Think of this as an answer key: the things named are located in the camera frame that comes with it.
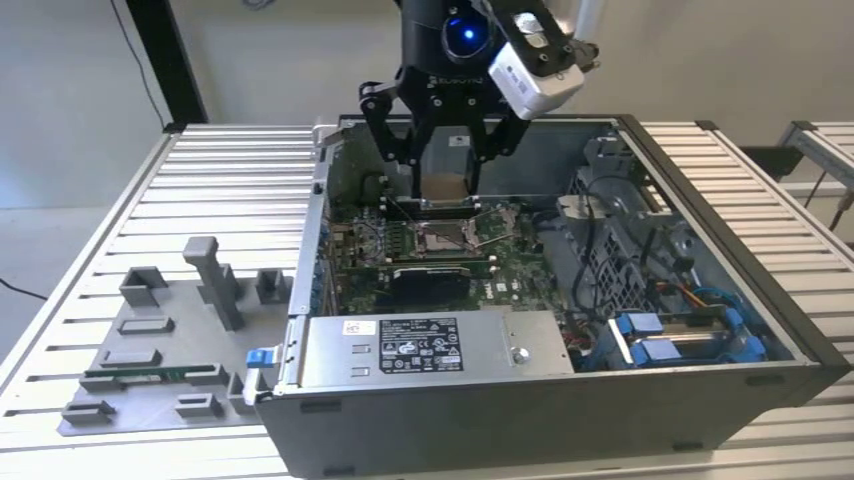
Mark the silver CPU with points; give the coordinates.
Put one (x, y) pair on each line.
(443, 187)

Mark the black RAM slot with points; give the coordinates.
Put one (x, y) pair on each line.
(441, 204)
(441, 259)

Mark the hard disk in blue carrier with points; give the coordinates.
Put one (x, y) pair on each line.
(640, 322)
(657, 352)

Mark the thin metal locking lever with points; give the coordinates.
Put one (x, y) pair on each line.
(405, 209)

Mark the silver power supply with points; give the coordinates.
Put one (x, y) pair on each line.
(481, 345)

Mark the blue case latch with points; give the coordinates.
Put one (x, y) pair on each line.
(259, 358)

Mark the grey metal disk bay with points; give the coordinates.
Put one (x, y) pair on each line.
(621, 240)

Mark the black graphics card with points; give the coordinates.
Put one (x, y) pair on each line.
(430, 287)

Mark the white upright pole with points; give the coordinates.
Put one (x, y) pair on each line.
(585, 17)

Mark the neighbouring metal slat table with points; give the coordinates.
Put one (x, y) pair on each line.
(828, 145)

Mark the green motherboard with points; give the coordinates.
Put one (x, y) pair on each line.
(521, 280)

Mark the grey parts rack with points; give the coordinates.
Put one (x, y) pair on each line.
(194, 400)

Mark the open black PC case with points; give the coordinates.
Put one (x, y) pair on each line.
(534, 425)

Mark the green RAM stick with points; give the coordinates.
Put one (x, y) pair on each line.
(167, 373)

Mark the CPU socket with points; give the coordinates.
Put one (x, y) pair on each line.
(443, 240)

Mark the black upright frame post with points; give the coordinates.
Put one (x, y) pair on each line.
(170, 65)

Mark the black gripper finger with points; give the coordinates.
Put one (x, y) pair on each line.
(381, 125)
(497, 137)

